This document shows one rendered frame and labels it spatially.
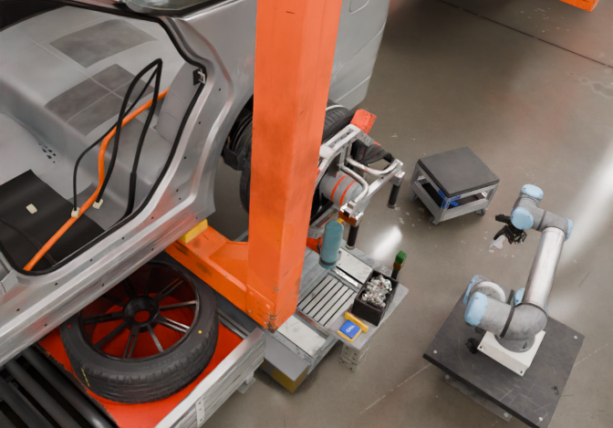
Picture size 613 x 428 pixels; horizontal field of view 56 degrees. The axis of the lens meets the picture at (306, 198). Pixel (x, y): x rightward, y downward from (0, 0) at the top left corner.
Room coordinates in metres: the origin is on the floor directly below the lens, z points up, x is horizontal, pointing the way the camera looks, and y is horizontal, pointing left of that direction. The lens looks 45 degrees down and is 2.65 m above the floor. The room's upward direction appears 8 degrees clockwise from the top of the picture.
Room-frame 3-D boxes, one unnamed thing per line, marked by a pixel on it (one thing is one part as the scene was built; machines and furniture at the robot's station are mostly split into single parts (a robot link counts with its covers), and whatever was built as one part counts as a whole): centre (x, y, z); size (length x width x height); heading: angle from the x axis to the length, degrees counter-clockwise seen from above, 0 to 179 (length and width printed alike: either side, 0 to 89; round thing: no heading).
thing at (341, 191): (1.87, -0.17, 0.85); 0.21 x 0.14 x 0.14; 57
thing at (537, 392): (1.54, -1.05, 0.15); 0.60 x 0.60 x 0.30; 60
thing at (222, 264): (1.58, 0.37, 0.69); 0.52 x 0.17 x 0.35; 57
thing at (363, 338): (1.54, -0.36, 0.44); 0.43 x 0.17 x 0.03; 147
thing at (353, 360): (1.51, -0.34, 0.21); 0.10 x 0.10 x 0.42; 57
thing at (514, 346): (1.54, -1.05, 0.43); 0.19 x 0.19 x 0.10
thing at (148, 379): (1.34, 0.64, 0.39); 0.66 x 0.66 x 0.24
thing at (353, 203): (1.76, -0.16, 1.03); 0.19 x 0.18 x 0.11; 57
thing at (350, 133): (1.91, -0.11, 0.85); 0.54 x 0.07 x 0.54; 147
